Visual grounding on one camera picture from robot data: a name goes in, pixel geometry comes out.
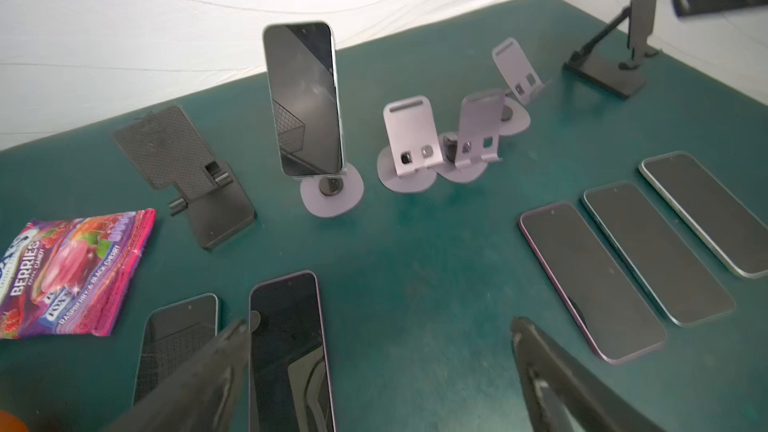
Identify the purple Fox's candy bag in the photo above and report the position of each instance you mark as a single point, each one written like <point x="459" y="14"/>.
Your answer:
<point x="70" y="277"/>

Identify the grey phone stand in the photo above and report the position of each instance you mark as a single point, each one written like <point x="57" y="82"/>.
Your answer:
<point x="470" y="150"/>
<point x="407" y="165"/>

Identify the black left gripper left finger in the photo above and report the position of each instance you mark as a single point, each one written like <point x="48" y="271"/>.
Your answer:
<point x="201" y="395"/>

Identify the orange plastic bowl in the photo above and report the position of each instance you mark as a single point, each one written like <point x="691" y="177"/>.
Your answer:
<point x="10" y="423"/>

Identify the black folding phone stand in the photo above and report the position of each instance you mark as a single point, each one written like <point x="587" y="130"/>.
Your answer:
<point x="167" y="150"/>

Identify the black phone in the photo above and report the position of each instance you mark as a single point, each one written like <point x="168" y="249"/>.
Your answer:
<point x="172" y="335"/>

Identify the grey round stand base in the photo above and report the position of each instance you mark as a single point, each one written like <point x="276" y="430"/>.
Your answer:
<point x="330" y="196"/>

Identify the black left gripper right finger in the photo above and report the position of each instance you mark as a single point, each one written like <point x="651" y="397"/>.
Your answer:
<point x="559" y="391"/>

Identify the far right grey stand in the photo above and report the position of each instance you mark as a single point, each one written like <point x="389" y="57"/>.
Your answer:
<point x="523" y="85"/>

